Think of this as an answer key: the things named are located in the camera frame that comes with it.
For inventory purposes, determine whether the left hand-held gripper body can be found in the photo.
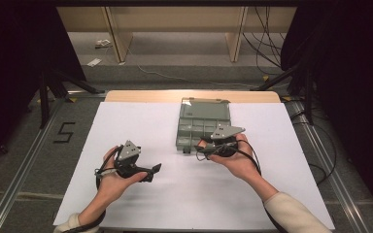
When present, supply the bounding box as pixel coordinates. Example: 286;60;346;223
113;140;155;183

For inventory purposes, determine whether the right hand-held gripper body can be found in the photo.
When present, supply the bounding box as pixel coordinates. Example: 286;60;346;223
195;123;247;159

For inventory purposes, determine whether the grey plastic compartment box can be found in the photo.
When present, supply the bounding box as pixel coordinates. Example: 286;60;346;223
175;96;233;154

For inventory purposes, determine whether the person's left hand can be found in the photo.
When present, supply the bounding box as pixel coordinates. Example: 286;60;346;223
95;145;149;209

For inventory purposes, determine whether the person's right hand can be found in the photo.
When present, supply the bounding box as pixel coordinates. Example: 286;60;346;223
206;133;262;181

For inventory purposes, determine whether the white table sheet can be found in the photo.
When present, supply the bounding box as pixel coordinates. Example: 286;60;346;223
52;101;336;231

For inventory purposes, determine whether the black metal stand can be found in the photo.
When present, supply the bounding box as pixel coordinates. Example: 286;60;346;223
38;66;106;130
251;62;316;126

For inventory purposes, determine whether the white paper piece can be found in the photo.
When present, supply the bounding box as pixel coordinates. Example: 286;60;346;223
86;57;103;68

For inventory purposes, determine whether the white power strip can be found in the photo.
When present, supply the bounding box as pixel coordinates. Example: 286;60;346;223
94;38;113;50

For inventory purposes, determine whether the light wooden desk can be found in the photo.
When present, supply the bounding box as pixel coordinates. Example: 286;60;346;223
56;6;297;64

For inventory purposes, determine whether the dark curtain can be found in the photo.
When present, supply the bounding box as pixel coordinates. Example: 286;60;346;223
0;0;88;171
280;0;373;224

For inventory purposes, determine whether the left hand-held gripper cable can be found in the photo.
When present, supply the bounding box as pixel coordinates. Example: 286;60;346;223
61;145;124;233

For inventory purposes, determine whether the hand-held gripper cable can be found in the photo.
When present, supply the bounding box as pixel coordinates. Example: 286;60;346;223
61;145;124;233
195;138;281;233

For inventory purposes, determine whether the right hand-held gripper cable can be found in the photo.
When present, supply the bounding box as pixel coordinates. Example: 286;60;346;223
195;138;281;233

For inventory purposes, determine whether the white floor cable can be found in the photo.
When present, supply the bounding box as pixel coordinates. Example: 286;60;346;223
137;63;257;89

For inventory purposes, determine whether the bundle of black cables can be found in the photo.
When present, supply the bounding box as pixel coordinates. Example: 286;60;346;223
242;6;287;76

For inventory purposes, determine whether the black floor cable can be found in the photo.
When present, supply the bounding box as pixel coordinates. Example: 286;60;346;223
290;110;338;186

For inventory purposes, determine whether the aluminium floor rail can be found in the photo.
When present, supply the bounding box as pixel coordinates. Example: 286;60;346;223
0;96;66;233
290;100;370;233

